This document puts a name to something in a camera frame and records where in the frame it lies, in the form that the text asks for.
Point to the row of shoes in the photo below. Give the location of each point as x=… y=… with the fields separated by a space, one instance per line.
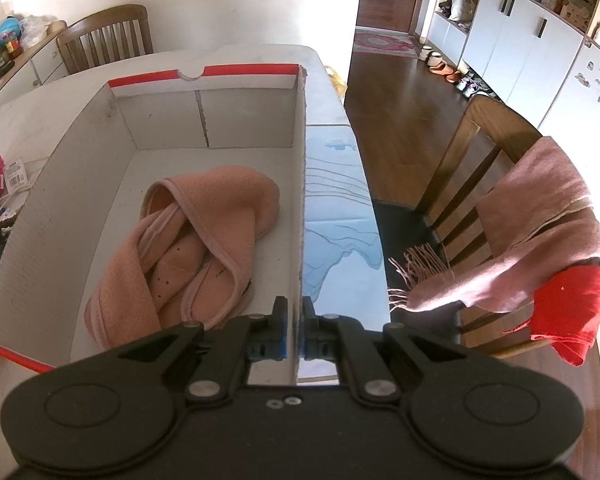
x=450 y=67

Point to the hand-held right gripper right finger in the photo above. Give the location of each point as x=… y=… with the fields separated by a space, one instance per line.
x=307 y=345

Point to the red patterned rug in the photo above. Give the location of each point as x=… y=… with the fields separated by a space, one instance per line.
x=382 y=41

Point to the blue patterned table mat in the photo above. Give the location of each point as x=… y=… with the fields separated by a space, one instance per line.
x=335 y=220

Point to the white storage cabinet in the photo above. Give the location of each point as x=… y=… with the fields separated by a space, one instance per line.
x=530 y=55

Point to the wooden slat-back chair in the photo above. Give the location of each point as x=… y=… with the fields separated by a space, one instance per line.
x=105 y=35
x=490 y=130

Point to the yellow bag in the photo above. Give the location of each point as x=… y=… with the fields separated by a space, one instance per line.
x=336 y=80

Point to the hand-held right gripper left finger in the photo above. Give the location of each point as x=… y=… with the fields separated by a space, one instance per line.
x=279 y=342

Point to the white sideboard wooden top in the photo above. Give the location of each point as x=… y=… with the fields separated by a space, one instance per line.
x=25 y=67

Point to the white handbag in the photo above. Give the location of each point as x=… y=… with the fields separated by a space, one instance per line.
x=461 y=9

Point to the white cardboard box red rim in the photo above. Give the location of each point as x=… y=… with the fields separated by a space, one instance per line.
x=55 y=220

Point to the pink fleece garment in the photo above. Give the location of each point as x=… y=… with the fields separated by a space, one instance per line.
x=230 y=200

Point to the black seat cushion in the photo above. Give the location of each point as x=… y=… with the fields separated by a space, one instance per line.
x=410 y=230

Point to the bright red cloth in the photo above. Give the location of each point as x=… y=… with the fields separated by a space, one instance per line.
x=575 y=305

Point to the pink fringed scarf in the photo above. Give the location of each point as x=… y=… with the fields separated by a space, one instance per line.
x=540 y=200

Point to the clear plastic bag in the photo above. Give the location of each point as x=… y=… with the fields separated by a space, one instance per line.
x=37 y=30

